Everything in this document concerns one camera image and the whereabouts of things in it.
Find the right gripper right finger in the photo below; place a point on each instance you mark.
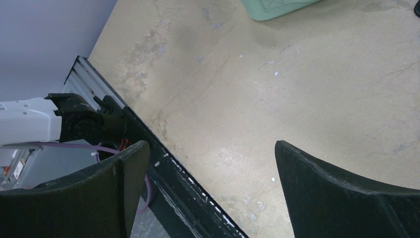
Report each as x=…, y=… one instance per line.
x=326, y=201

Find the black metal base frame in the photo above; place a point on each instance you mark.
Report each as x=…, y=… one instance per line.
x=180, y=207

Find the mint green storage case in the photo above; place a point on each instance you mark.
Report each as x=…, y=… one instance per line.
x=263, y=10

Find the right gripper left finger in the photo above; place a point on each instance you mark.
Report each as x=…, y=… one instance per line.
x=99, y=201

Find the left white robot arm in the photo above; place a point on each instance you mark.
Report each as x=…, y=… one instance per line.
x=59, y=117

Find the black handled scissors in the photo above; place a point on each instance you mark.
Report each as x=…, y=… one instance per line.
x=417, y=9

